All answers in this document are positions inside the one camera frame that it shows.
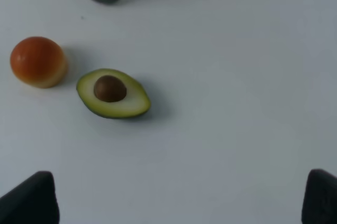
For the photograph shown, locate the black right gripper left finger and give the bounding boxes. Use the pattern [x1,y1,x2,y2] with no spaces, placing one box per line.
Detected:
[1,171,60,224]

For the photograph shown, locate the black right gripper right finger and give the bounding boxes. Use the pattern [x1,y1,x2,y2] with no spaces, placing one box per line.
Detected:
[301,169,336,224]

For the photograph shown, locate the halved avocado with pit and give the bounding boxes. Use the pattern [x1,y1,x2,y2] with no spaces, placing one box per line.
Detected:
[76,69,151,119]

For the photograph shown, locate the orange peach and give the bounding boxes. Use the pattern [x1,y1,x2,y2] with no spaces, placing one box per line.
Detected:
[10,36,68,89]

